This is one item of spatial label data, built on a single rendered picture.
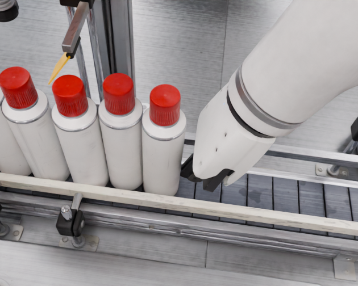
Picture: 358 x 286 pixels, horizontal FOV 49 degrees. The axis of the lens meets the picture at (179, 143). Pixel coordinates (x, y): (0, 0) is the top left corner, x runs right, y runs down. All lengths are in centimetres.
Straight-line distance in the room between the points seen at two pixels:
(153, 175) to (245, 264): 20
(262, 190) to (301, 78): 30
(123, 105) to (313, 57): 21
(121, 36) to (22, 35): 39
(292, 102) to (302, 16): 7
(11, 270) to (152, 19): 59
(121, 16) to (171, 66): 30
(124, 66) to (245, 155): 25
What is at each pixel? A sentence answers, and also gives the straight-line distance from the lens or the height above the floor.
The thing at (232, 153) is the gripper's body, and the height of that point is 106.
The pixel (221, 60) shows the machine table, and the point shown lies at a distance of 83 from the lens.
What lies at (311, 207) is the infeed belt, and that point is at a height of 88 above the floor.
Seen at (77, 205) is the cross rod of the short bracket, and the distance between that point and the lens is 55.
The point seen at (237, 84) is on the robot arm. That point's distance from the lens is 38.
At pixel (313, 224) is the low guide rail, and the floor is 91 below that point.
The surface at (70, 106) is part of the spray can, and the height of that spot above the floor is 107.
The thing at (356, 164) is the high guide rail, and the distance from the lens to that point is 59.
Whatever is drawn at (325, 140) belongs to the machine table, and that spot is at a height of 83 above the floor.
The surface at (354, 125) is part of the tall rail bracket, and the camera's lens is 62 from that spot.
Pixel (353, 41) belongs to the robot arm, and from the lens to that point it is 31.
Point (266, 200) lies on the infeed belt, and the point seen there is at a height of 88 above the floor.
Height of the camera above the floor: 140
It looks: 56 degrees down
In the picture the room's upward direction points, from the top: 6 degrees clockwise
